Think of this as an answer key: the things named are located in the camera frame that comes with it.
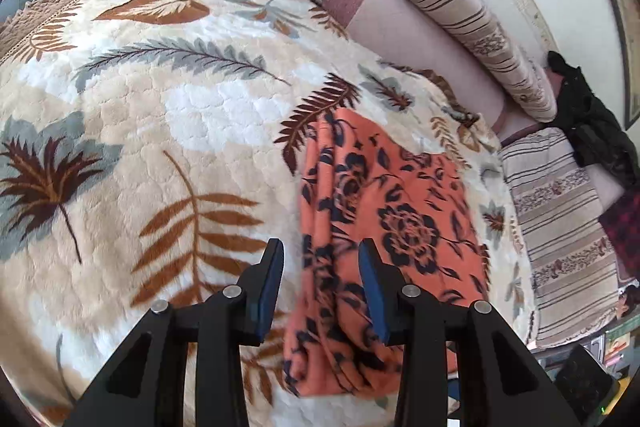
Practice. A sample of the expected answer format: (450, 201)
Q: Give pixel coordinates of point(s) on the cream leaf-pattern blanket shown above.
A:
(151, 148)

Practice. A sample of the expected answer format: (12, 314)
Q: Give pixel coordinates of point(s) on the red black plaid cloth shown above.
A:
(621, 223)

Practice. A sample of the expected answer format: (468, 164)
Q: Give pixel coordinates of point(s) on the striped floral side pillow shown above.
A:
(574, 269)

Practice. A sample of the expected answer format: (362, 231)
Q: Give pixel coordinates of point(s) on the striped floral long pillow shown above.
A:
(473, 25)

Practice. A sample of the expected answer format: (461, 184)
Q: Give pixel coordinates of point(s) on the orange black floral garment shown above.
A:
(359, 184)

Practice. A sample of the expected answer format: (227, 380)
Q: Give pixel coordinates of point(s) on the black garment pile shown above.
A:
(591, 128)

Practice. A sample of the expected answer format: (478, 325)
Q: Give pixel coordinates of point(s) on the pink quilted bed sheet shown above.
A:
(400, 34)

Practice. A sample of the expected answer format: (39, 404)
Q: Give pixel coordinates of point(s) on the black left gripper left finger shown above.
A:
(143, 382)

